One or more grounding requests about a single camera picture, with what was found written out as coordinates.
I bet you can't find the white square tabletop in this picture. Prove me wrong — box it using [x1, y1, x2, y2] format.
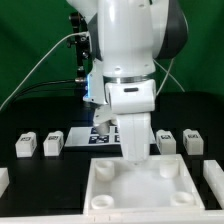
[83, 154, 205, 215]

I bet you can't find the white obstacle block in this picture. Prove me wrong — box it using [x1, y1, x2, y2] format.
[0, 168, 9, 197]
[203, 160, 224, 210]

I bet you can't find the white cable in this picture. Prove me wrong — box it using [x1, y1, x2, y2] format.
[0, 32, 88, 112]

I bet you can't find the white left obstacle block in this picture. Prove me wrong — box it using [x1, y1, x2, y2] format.
[0, 168, 9, 197]

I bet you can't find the white marker sheet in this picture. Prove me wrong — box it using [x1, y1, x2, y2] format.
[64, 125, 157, 148]

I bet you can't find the black cable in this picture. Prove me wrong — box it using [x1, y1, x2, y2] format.
[9, 78, 84, 101]

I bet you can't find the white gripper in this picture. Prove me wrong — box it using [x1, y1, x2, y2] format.
[117, 113, 151, 162]

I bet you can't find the white right obstacle block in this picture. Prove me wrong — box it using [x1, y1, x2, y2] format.
[203, 160, 224, 210]

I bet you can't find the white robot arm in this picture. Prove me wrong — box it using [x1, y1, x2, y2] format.
[66, 0, 188, 162]

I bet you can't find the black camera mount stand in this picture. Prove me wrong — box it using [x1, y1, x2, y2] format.
[67, 12, 91, 85]

